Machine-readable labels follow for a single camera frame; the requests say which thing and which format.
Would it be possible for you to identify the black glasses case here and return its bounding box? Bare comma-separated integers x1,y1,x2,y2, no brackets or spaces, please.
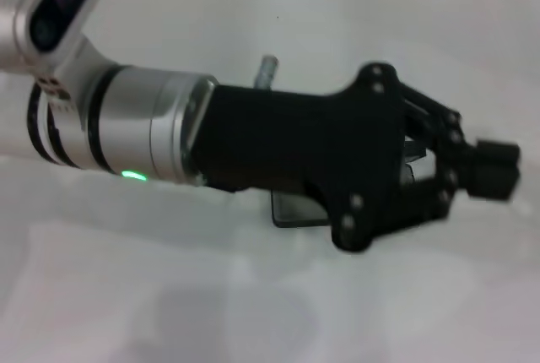
269,138,439,229

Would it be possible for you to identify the silver cylindrical wrist connector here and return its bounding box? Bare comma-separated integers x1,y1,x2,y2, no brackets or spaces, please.
254,55,280,90

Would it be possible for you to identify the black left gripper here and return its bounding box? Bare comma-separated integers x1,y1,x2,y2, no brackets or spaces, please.
184,62,407,255

